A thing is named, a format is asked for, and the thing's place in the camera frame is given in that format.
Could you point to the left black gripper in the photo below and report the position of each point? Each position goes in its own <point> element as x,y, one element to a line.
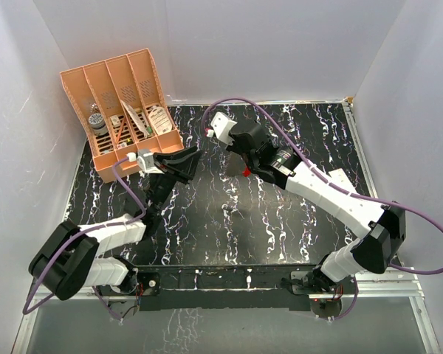
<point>181,166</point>

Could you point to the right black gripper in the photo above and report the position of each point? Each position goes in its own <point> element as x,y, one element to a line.
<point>234,148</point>

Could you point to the steel key holder red handle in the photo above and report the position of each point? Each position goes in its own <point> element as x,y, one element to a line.
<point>236,166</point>

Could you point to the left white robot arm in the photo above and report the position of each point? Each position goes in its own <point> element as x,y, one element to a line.
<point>75,257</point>

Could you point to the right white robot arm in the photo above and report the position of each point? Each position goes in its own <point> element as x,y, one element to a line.
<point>379,230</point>

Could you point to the white labelled packet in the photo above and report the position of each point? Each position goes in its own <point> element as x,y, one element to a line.
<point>160,120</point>

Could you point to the white box red label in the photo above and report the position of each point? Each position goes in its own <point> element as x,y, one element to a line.
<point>340,179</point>

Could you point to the white paper card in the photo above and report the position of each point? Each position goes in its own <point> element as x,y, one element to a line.
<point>136,119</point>

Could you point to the red pencil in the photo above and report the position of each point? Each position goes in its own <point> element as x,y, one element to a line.
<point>120,131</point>

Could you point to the small white eraser block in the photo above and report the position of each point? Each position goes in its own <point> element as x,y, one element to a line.
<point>115,121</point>

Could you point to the peach desk organizer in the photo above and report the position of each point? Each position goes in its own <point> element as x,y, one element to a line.
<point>99,87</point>

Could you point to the small grey jar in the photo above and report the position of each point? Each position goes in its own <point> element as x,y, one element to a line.
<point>97,124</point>

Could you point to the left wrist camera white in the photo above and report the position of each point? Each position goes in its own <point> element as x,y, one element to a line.
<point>145,161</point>

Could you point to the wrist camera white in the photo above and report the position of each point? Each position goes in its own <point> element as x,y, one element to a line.
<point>145,161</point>
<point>220,127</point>

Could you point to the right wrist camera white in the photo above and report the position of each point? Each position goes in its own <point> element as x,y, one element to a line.
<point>220,127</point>

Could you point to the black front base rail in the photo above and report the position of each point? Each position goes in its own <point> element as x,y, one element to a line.
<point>168,287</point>

